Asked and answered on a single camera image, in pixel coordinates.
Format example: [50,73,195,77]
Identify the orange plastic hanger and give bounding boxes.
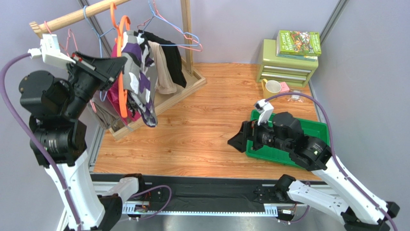
[110,1,130,118]

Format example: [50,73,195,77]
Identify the green treehouse book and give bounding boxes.
[276,30,322,57]

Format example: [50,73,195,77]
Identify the beige trousers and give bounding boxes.
[148,41,177,94]

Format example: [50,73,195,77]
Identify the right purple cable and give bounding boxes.
[265,92,398,231]

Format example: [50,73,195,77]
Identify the purple camouflage trousers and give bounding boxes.
[121,30,158,128]

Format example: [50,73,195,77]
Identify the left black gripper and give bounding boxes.
[60,51,127,120]

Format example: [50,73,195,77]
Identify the pink small box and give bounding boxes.
[280,82,290,93]

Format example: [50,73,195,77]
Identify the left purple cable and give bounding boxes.
[0,52,83,231]

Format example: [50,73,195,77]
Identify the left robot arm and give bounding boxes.
[19,52,144,231]

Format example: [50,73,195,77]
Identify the green drawer cabinet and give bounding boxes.
[256,39,319,87]

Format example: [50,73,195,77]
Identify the yellow mug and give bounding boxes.
[261,79,282,99]

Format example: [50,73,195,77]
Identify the red wire hanger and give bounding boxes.
[137,0,203,52]

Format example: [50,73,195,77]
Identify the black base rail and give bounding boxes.
[91,173,321,214]

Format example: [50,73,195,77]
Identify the small clear plastic bag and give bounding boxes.
[287,90,304,103]

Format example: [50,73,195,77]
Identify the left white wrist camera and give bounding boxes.
[27,34,76,69]

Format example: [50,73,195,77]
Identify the pink trousers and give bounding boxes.
[107,42,141,124]

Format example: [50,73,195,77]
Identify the light blue wire hanger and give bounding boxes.
[83,5,116,102]

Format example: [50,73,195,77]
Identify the pink wire hanger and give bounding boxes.
[59,28,97,113]

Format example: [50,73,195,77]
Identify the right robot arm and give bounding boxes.
[227,112,400,231]

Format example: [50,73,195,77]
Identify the grey trousers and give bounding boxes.
[90,100,125,131]

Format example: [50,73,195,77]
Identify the black trousers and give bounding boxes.
[144,31,187,88]

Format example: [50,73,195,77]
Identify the purple cable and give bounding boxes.
[265,92,398,231]
[0,52,83,231]

